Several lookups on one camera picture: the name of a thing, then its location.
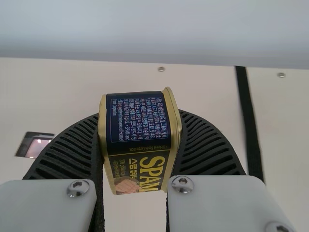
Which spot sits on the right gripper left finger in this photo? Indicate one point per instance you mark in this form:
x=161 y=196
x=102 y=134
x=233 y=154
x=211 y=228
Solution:
x=48 y=205

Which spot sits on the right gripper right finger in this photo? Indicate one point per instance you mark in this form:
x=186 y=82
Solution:
x=217 y=205

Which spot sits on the rectangular tin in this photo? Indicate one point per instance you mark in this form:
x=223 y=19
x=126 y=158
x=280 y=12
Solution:
x=137 y=125

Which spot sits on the black strip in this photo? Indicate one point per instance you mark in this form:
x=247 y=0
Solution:
x=251 y=120

